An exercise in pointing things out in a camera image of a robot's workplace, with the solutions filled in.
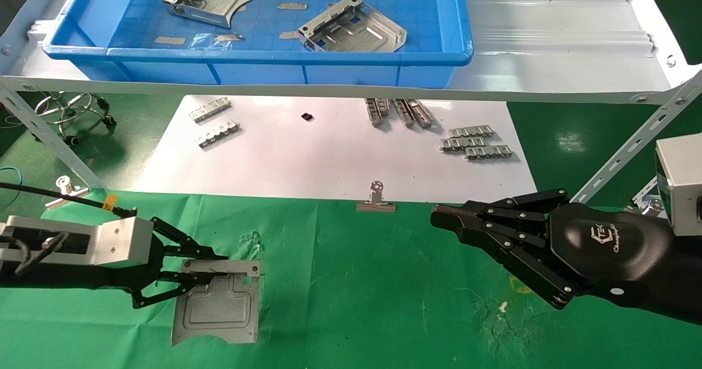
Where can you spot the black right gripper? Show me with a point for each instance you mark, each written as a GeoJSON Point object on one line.
{"type": "Point", "coordinates": [614, 248]}

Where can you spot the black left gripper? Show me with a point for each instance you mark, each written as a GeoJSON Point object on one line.
{"type": "Point", "coordinates": [66, 277]}

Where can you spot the silver binder clip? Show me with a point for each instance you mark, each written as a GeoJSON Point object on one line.
{"type": "Point", "coordinates": [376, 204]}
{"type": "Point", "coordinates": [67, 193]}

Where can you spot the perforated grey shelf brace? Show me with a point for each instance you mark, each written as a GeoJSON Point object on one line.
{"type": "Point", "coordinates": [636, 141]}
{"type": "Point", "coordinates": [49, 136]}

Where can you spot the green table cloth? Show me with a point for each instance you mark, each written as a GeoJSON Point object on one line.
{"type": "Point", "coordinates": [351, 287]}

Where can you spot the white paper sheet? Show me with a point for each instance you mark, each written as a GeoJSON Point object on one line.
{"type": "Point", "coordinates": [329, 155]}

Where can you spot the small black block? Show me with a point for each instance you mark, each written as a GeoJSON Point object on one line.
{"type": "Point", "coordinates": [307, 117]}

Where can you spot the white metal shelf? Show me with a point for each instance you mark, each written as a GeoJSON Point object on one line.
{"type": "Point", "coordinates": [548, 45]}

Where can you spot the chrome stool base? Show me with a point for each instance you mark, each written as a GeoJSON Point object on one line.
{"type": "Point", "coordinates": [74, 111]}

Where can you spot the blue plastic tray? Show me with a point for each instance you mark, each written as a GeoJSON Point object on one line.
{"type": "Point", "coordinates": [428, 34]}

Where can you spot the clear plastic film scrap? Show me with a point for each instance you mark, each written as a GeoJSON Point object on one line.
{"type": "Point", "coordinates": [203, 41]}

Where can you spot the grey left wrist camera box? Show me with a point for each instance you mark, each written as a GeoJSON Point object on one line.
{"type": "Point", "coordinates": [120, 243]}

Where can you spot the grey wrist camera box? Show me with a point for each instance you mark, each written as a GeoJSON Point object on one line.
{"type": "Point", "coordinates": [120, 243]}
{"type": "Point", "coordinates": [683, 182]}

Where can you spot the small metal rail strip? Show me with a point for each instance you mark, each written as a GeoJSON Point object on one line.
{"type": "Point", "coordinates": [470, 132]}
{"type": "Point", "coordinates": [462, 144]}
{"type": "Point", "coordinates": [210, 109]}
{"type": "Point", "coordinates": [488, 152]}
{"type": "Point", "coordinates": [218, 134]}

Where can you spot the metal corner bracket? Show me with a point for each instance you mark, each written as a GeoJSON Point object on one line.
{"type": "Point", "coordinates": [650, 202]}

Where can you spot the metal slide rail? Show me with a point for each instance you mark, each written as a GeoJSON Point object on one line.
{"type": "Point", "coordinates": [377, 111]}
{"type": "Point", "coordinates": [414, 113]}

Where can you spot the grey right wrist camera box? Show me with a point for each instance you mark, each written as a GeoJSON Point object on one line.
{"type": "Point", "coordinates": [683, 182]}

